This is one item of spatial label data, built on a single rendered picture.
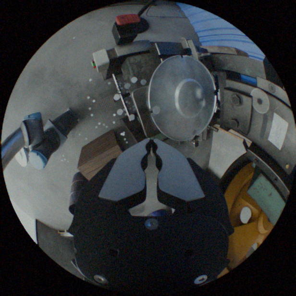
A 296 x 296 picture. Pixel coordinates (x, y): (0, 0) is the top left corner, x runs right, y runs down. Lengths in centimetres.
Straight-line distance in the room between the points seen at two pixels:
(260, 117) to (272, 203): 23
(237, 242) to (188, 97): 59
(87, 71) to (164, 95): 88
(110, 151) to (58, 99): 76
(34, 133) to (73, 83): 70
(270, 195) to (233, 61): 51
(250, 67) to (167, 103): 43
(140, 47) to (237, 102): 37
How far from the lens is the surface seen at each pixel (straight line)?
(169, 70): 30
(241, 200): 55
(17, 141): 47
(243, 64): 55
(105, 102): 87
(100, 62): 42
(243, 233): 54
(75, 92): 107
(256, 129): 30
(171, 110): 30
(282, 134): 29
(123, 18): 37
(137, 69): 41
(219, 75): 32
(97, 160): 83
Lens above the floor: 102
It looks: 52 degrees down
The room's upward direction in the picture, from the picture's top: 140 degrees clockwise
